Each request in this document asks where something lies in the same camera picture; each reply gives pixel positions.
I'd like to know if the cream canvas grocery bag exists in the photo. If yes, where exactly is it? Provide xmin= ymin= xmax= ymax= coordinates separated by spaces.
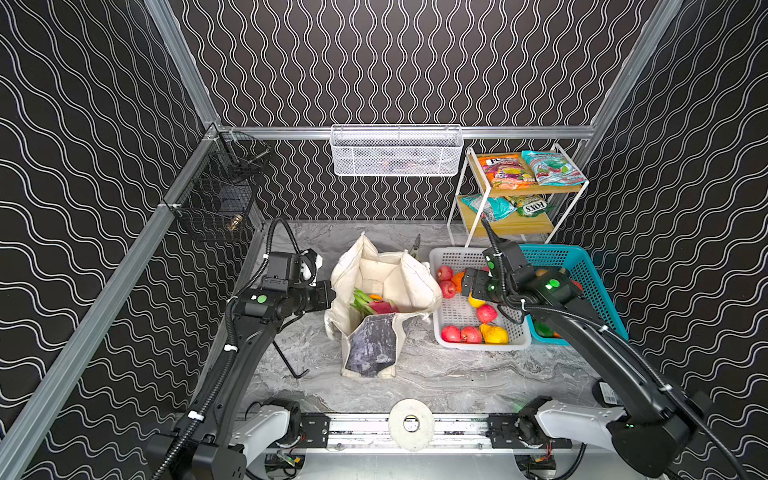
xmin=324 ymin=234 xmax=443 ymax=379

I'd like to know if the pink dragon fruit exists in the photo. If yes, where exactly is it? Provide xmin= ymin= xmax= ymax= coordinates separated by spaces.
xmin=350 ymin=289 xmax=400 ymax=317

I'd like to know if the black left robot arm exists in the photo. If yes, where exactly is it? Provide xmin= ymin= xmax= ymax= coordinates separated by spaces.
xmin=145 ymin=279 xmax=336 ymax=479

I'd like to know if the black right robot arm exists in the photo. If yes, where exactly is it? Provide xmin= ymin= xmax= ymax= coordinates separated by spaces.
xmin=463 ymin=237 xmax=712 ymax=477

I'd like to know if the teal white snack bag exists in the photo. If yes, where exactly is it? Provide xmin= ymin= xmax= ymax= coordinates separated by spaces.
xmin=460 ymin=194 xmax=515 ymax=223

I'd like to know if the green candy bag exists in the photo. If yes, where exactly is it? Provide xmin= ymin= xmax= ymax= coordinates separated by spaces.
xmin=508 ymin=195 xmax=551 ymax=218

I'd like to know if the orange snack bag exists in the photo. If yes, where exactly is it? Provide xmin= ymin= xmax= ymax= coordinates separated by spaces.
xmin=478 ymin=152 xmax=536 ymax=190

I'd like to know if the green pink snack bag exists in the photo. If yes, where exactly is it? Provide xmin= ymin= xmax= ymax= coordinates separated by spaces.
xmin=522 ymin=151 xmax=587 ymax=187

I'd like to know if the yellow lemon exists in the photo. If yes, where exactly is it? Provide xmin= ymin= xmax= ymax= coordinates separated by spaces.
xmin=468 ymin=295 xmax=486 ymax=309

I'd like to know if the black hex key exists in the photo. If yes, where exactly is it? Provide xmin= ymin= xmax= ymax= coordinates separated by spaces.
xmin=272 ymin=340 xmax=309 ymax=380

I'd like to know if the orange tangerine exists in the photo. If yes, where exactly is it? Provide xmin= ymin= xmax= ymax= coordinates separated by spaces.
xmin=452 ymin=270 xmax=465 ymax=293

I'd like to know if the yellow mango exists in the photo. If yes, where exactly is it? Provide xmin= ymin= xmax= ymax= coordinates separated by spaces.
xmin=479 ymin=324 xmax=509 ymax=345

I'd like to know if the red apple back left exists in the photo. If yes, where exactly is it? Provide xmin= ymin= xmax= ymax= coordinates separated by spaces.
xmin=436 ymin=265 xmax=454 ymax=282

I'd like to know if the green bell pepper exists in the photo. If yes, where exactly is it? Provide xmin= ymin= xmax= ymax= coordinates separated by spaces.
xmin=533 ymin=321 xmax=559 ymax=338

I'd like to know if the white plastic fruit basket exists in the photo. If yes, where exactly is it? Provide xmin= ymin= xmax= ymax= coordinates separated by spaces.
xmin=429 ymin=247 xmax=532 ymax=352

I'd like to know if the red apple front middle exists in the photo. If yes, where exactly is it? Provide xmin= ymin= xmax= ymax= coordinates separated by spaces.
xmin=460 ymin=326 xmax=483 ymax=344

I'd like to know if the red apple front left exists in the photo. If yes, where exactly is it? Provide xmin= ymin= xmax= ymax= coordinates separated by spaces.
xmin=441 ymin=325 xmax=463 ymax=343

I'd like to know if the white wooden two-tier shelf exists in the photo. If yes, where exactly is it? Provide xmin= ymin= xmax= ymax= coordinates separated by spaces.
xmin=447 ymin=142 xmax=590 ymax=246

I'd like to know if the teal plastic vegetable basket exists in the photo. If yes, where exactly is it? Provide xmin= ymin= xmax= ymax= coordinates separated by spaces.
xmin=520 ymin=244 xmax=629 ymax=340

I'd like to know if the white round disc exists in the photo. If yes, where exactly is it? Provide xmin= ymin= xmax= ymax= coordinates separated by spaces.
xmin=388 ymin=399 xmax=435 ymax=452

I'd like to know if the black wire wall basket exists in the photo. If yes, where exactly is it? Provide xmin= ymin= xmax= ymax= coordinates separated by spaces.
xmin=170 ymin=130 xmax=273 ymax=244

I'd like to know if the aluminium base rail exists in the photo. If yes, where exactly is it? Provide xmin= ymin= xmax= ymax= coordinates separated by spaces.
xmin=232 ymin=406 xmax=638 ymax=479

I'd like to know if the white wire wall basket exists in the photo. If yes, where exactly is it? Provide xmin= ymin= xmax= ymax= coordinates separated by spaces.
xmin=329 ymin=124 xmax=464 ymax=177

